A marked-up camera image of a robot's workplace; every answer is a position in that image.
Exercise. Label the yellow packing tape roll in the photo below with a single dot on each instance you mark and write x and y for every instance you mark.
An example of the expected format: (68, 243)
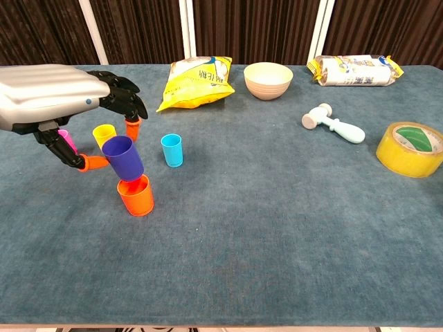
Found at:
(398, 159)

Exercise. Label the orange plastic cup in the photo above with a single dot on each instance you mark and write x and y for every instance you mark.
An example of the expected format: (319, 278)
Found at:
(136, 202)

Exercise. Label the clear bread package yellow ends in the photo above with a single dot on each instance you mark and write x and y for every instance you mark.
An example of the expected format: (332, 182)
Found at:
(356, 74)

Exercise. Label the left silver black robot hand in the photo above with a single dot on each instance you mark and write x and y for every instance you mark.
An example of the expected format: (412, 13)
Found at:
(48, 90)

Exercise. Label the yellow snack bag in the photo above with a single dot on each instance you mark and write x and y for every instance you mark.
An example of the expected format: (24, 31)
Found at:
(194, 90)

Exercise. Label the yellow plastic cup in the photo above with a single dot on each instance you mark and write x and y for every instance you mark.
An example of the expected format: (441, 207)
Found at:
(102, 136)

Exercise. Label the white partition post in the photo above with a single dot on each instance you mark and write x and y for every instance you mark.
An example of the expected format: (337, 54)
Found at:
(321, 31)
(93, 31)
(187, 27)

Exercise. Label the pale blue toy hammer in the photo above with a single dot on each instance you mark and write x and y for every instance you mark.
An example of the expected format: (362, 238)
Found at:
(349, 133)

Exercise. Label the dark blue plastic cup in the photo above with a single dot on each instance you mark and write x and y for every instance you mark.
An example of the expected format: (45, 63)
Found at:
(124, 162)

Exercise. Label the pink plastic cup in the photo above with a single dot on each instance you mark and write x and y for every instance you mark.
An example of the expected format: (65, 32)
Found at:
(71, 141)

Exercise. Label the teal table cloth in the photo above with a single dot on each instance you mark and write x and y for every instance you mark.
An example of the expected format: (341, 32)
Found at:
(242, 224)

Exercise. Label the beige bowl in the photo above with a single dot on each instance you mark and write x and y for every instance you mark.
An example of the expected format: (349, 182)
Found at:
(268, 88)

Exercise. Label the light blue plastic cup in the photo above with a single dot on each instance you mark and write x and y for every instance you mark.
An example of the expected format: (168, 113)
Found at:
(172, 152)

